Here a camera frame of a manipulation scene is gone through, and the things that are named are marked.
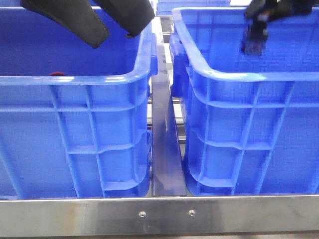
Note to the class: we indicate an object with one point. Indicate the blue plastic target bin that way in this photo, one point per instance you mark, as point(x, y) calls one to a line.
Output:
point(252, 122)

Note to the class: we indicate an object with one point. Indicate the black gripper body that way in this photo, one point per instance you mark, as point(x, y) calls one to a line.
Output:
point(271, 10)

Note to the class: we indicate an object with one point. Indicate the red mushroom push button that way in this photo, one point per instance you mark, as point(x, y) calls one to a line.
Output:
point(57, 74)

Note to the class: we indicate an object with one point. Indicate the blue plastic bin with buttons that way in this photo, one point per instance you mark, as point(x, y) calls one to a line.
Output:
point(82, 135)

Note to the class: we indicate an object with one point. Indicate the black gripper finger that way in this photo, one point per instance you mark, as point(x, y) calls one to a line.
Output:
point(76, 16)
point(131, 15)

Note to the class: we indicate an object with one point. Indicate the blue bin back centre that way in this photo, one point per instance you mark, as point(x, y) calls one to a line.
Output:
point(164, 7)

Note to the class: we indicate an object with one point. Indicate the yellow mushroom push button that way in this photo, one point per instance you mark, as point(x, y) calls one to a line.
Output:
point(255, 37)

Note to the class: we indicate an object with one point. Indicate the stainless steel front rail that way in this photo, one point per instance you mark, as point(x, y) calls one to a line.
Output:
point(159, 216)

